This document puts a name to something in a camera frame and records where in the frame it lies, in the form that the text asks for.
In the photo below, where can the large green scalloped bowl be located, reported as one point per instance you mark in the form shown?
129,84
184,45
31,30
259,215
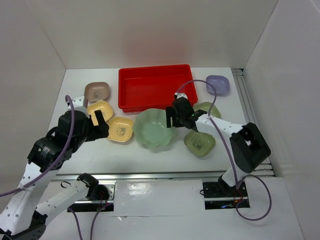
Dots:
151,132

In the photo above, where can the purple square panda plate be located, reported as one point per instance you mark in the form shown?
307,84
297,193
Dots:
220,83

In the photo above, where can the yellow square panda plate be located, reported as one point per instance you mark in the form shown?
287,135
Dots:
120,129

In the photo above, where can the yellow square plate upper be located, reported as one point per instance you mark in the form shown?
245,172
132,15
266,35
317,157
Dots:
102,106

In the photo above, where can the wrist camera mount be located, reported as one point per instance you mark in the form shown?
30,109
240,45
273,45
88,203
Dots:
79,104
178,95

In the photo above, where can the pink square panda plate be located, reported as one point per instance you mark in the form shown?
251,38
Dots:
96,91

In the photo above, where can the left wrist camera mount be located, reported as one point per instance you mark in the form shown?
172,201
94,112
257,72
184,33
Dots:
79,104

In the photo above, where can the aluminium mounting rail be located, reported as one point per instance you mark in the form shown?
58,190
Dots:
159,176

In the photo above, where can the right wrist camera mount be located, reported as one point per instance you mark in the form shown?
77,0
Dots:
178,95

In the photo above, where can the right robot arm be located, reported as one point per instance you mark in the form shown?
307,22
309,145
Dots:
244,144

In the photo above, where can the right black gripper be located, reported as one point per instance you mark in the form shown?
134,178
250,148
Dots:
171,112

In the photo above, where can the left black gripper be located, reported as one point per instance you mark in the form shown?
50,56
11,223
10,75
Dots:
100,131

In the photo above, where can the red plastic bin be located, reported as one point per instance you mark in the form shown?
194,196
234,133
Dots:
151,87

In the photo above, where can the green square panda plate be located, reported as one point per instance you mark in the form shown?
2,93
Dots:
200,144

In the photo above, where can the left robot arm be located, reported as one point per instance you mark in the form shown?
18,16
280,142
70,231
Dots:
25,217

